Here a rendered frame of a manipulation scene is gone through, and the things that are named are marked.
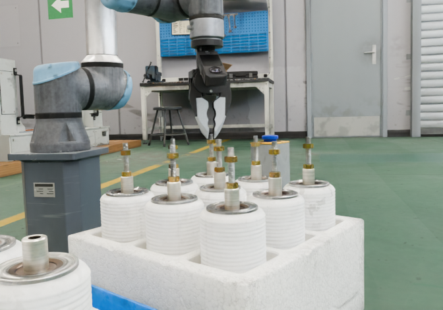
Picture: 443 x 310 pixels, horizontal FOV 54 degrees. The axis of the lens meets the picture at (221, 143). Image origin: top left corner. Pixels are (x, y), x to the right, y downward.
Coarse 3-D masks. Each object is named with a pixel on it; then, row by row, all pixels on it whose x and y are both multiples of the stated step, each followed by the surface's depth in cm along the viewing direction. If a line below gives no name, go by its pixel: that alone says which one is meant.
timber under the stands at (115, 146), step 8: (112, 144) 442; (120, 144) 456; (128, 144) 475; (136, 144) 498; (112, 152) 438; (16, 160) 309; (0, 168) 281; (8, 168) 288; (16, 168) 297; (0, 176) 281
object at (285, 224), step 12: (264, 204) 68; (276, 204) 68; (288, 204) 68; (300, 204) 69; (276, 216) 68; (288, 216) 68; (300, 216) 70; (276, 228) 68; (288, 228) 68; (300, 228) 70; (276, 240) 68; (288, 240) 68; (300, 240) 70
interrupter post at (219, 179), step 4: (216, 172) 79; (224, 172) 79; (216, 176) 79; (220, 176) 79; (224, 176) 79; (216, 180) 79; (220, 180) 79; (224, 180) 79; (216, 184) 79; (220, 184) 79; (224, 184) 79; (216, 188) 79; (220, 188) 79; (224, 188) 79
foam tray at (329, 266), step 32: (352, 224) 79; (96, 256) 72; (128, 256) 67; (160, 256) 65; (192, 256) 65; (288, 256) 63; (320, 256) 69; (352, 256) 79; (128, 288) 68; (160, 288) 63; (192, 288) 59; (224, 288) 55; (256, 288) 55; (288, 288) 61; (320, 288) 69; (352, 288) 79
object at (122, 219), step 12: (108, 204) 74; (120, 204) 73; (132, 204) 74; (144, 204) 75; (108, 216) 74; (120, 216) 74; (132, 216) 74; (144, 216) 75; (108, 228) 75; (120, 228) 74; (132, 228) 74; (144, 228) 75; (120, 240) 74; (132, 240) 74
